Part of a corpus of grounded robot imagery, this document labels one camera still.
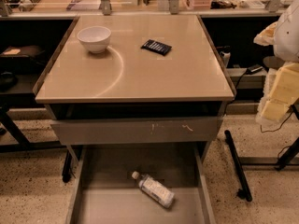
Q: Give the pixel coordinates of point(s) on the white ceramic bowl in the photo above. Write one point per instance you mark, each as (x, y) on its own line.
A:
(94, 39)

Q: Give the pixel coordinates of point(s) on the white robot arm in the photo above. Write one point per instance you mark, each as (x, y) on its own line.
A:
(283, 35)

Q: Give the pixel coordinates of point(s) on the open grey middle drawer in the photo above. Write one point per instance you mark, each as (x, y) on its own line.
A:
(105, 192)

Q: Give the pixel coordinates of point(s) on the black power adapter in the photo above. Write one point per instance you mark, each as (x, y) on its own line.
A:
(254, 69)

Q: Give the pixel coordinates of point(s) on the black table leg right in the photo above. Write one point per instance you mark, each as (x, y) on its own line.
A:
(244, 192)

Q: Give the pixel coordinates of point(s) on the closed grey top drawer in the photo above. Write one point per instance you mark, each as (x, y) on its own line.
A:
(128, 131)

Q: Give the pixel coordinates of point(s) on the black table leg left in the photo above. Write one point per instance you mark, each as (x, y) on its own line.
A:
(23, 144)

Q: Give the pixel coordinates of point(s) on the clear plastic water bottle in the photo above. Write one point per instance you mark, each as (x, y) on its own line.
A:
(156, 190)

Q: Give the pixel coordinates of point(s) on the grey drawer cabinet counter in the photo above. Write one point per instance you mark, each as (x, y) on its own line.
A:
(128, 82)

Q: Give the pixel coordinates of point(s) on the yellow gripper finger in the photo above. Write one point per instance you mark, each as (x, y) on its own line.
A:
(286, 85)
(273, 110)

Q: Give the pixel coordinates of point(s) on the black table leg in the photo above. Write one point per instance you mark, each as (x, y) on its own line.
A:
(244, 192)
(23, 144)

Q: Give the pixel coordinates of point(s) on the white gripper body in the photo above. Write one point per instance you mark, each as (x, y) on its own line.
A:
(289, 36)

